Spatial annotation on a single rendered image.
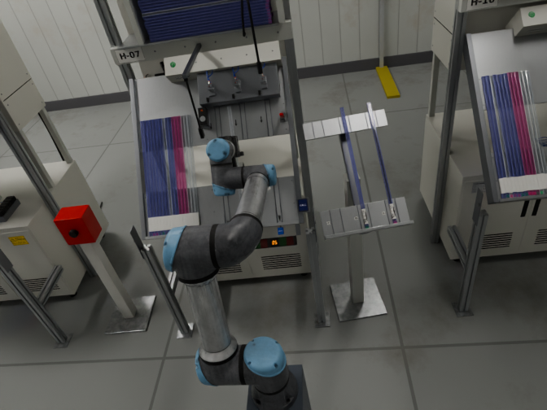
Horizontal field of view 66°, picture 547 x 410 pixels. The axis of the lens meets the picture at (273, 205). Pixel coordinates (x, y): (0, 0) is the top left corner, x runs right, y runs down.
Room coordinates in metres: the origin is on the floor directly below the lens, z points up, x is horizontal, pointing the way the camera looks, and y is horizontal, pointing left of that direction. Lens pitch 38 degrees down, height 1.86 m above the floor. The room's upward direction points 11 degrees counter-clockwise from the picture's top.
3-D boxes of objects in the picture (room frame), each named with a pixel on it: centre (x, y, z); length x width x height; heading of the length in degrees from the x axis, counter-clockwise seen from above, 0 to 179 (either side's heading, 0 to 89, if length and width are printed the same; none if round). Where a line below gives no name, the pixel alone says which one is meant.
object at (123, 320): (1.62, 0.93, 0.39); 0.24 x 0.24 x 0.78; 82
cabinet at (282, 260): (1.98, 0.15, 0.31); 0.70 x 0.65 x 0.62; 82
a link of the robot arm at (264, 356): (0.71, 0.12, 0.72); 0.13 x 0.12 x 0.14; 79
